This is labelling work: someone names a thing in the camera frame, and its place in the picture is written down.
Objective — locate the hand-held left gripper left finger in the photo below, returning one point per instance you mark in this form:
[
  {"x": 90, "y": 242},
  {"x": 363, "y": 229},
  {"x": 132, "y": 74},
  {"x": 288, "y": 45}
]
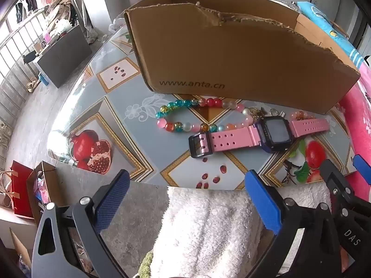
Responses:
[{"x": 113, "y": 202}]

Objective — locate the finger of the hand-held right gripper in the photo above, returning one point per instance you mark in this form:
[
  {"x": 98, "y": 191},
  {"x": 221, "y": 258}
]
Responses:
[
  {"x": 361, "y": 168},
  {"x": 333, "y": 176}
]

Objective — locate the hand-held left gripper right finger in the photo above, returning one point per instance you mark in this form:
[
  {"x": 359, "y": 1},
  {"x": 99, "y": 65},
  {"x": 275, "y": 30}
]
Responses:
[{"x": 260, "y": 202}]

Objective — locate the gold hoop earring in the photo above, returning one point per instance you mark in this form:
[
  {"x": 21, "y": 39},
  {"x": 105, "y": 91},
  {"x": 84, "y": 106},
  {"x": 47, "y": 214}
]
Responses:
[{"x": 274, "y": 112}]

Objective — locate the brown cardboard box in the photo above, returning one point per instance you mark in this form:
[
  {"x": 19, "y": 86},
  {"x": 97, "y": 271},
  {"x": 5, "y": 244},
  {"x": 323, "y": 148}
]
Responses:
[{"x": 232, "y": 63}]

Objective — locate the pink floral blanket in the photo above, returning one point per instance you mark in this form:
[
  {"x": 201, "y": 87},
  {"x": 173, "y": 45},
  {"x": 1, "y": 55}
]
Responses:
[{"x": 356, "y": 113}]

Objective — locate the white fluffy towel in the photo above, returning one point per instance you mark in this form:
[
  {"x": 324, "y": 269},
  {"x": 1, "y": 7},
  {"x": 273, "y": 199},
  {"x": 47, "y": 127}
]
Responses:
[{"x": 208, "y": 231}]

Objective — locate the silver ribbed charm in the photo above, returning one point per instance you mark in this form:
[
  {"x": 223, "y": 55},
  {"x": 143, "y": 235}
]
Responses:
[{"x": 283, "y": 114}]

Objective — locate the brown paper bag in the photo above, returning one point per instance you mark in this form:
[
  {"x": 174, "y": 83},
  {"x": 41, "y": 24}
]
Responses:
[{"x": 32, "y": 185}]

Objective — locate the red gift bag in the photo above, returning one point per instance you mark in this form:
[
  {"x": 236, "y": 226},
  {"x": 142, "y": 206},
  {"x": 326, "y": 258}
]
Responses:
[{"x": 21, "y": 191}]

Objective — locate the small open cardboard carton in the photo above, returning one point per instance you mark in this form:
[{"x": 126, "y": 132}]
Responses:
[{"x": 17, "y": 243}]

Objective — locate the white tote bag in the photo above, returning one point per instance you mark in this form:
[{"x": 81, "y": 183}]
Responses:
[{"x": 5, "y": 191}]

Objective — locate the pair of beige slippers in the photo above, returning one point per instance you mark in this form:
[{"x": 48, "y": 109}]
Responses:
[{"x": 32, "y": 84}]

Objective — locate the dark grey cabinet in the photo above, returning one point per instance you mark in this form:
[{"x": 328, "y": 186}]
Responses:
[{"x": 66, "y": 58}]

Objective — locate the blue printed pillow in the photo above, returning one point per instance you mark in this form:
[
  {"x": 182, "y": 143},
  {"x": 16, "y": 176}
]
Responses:
[{"x": 318, "y": 14}]

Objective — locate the metal balcony railing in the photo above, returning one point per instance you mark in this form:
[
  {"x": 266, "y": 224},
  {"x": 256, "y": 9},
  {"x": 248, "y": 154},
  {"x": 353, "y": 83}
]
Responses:
[{"x": 11, "y": 72}]

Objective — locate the grey knitted cloth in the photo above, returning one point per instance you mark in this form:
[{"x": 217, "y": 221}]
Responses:
[{"x": 285, "y": 3}]

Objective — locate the grey hanging trousers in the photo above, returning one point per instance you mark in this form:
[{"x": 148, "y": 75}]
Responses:
[{"x": 82, "y": 8}]

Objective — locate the pile of beige clothes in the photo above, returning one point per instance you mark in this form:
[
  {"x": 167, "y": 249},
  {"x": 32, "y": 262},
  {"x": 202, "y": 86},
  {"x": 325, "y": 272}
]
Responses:
[{"x": 59, "y": 13}]

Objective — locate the dark hanging garment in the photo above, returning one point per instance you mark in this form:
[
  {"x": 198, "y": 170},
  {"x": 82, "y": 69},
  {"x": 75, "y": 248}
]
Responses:
[{"x": 24, "y": 5}]

